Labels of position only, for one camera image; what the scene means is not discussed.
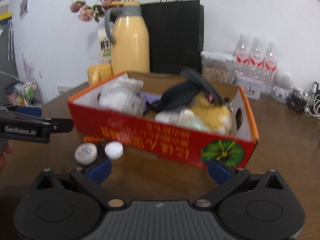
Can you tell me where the white tin box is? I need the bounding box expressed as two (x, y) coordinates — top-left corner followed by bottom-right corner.
(235, 74), (263, 100)

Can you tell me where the small white bottle cap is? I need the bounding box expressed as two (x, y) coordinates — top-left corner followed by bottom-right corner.
(104, 141), (124, 160)

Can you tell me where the black paper bag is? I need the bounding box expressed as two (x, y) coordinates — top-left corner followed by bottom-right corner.
(140, 0), (204, 75)

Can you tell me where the yellow white plush toy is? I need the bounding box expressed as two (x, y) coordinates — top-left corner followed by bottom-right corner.
(155, 92), (233, 135)

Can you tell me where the person's left hand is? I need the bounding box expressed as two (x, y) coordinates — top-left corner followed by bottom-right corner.
(0, 142), (14, 172)

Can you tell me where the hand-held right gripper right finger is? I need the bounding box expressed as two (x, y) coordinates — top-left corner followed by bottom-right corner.
(194, 158), (284, 209)

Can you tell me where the clear food container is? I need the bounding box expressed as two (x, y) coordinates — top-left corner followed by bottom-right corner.
(201, 51), (234, 84)

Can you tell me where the medium white bottle cap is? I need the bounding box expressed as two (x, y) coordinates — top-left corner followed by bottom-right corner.
(74, 142), (98, 166)

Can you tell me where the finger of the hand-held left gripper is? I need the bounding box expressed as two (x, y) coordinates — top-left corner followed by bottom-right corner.
(0, 105), (42, 118)
(0, 112), (75, 133)

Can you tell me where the purple wall sticker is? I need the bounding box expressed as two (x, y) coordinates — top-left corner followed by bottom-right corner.
(21, 52), (35, 82)

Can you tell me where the black braided cable coil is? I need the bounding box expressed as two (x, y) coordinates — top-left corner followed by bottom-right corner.
(180, 69), (225, 105)

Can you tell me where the yellow mug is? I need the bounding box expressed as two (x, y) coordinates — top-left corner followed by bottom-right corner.
(87, 64), (113, 86)

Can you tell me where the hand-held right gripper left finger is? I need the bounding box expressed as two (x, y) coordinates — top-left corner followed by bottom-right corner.
(35, 158), (125, 210)

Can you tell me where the purple cloth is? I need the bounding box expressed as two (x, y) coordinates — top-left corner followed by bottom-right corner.
(137, 92), (163, 105)

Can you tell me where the white robot toy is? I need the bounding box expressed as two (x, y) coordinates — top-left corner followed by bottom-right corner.
(271, 71), (294, 104)

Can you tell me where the wire shelf rack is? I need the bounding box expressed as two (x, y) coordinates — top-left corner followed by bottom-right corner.
(4, 79), (43, 108)

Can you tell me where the dried pink flower bouquet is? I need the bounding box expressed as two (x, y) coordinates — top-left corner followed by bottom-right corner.
(70, 0), (138, 22)

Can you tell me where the yellow thermos jug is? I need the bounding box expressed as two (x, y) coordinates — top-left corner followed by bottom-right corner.
(104, 1), (150, 75)

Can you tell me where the clear container of white beads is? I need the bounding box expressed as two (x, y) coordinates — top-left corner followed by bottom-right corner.
(98, 77), (145, 114)

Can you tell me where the navy zip pouch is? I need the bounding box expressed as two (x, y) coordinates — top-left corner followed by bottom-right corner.
(157, 81), (200, 112)

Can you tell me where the white milk carton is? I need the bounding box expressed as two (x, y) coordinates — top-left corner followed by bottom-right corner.
(97, 17), (113, 65)

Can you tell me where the wall picture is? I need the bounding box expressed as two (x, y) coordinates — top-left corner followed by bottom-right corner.
(19, 0), (30, 20)

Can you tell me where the red cardboard box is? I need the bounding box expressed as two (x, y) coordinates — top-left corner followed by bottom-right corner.
(67, 71), (260, 169)

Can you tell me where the clear water bottle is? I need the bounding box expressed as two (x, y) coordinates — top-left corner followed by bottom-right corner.
(249, 37), (264, 77)
(234, 33), (250, 74)
(262, 41), (278, 94)

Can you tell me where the dark grey board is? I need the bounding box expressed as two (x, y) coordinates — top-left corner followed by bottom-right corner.
(0, 12), (19, 80)

